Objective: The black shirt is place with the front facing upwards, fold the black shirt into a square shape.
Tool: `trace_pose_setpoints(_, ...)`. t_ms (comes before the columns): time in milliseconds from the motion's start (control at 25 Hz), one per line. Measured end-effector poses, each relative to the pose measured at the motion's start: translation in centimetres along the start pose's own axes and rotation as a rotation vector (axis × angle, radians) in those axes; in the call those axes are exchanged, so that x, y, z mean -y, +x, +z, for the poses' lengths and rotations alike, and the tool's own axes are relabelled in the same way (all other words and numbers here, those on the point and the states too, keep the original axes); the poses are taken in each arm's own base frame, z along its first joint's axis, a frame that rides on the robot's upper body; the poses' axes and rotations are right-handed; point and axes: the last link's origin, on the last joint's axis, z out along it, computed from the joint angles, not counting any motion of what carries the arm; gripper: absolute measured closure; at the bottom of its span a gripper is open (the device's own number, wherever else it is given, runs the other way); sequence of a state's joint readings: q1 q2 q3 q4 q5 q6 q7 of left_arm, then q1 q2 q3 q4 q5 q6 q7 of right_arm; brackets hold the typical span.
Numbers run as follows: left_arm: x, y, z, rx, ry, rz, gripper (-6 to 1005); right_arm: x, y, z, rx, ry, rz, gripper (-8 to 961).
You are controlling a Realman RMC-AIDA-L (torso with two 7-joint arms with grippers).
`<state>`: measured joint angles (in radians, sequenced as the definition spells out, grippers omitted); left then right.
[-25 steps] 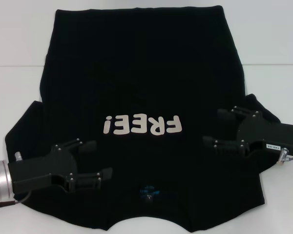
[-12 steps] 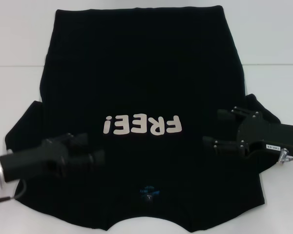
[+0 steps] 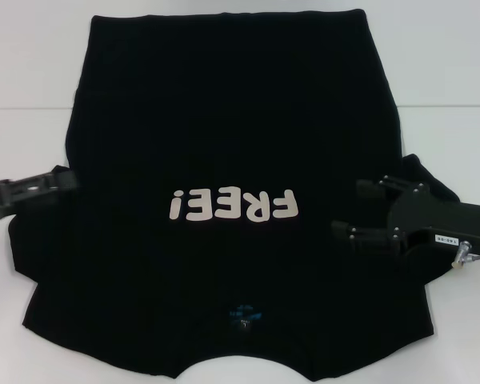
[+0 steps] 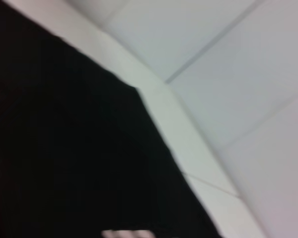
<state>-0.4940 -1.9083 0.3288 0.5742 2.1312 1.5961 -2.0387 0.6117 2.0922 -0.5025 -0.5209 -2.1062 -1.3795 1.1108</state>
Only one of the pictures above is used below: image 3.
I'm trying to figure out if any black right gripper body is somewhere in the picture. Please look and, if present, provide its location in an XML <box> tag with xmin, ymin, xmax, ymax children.
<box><xmin>387</xmin><ymin>182</ymin><xmax>480</xmax><ymax>255</ymax></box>

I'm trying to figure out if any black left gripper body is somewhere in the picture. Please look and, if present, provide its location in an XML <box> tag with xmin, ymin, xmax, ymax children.
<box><xmin>0</xmin><ymin>175</ymin><xmax>54</xmax><ymax>227</ymax></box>

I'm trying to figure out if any black shirt with FREE print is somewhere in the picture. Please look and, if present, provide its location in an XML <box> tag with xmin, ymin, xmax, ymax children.
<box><xmin>7</xmin><ymin>14</ymin><xmax>462</xmax><ymax>384</ymax></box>

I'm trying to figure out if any right gripper cable with plugs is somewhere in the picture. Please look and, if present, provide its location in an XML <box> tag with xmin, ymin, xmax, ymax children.
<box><xmin>450</xmin><ymin>238</ymin><xmax>480</xmax><ymax>270</ymax></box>

